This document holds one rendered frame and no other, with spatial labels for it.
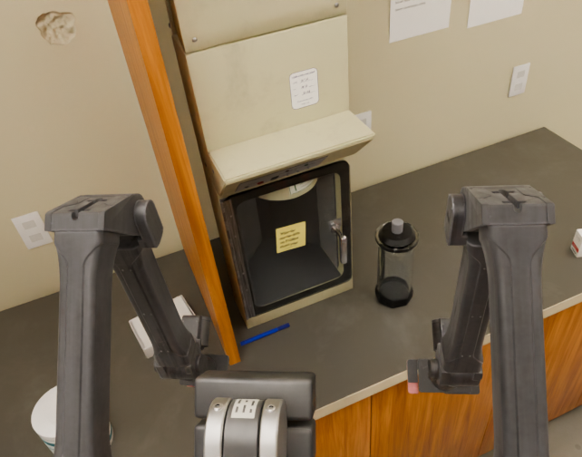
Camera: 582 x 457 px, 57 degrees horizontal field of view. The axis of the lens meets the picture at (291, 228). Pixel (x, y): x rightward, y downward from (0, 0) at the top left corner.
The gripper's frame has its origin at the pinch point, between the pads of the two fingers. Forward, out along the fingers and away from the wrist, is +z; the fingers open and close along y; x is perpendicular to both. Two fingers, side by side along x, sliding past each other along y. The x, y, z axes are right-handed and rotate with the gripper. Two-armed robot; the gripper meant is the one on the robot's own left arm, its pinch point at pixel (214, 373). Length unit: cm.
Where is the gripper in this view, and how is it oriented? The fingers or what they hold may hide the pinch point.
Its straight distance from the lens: 128.0
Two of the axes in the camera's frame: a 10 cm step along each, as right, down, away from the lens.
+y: -9.9, 0.1, 1.3
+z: 1.2, 3.3, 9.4
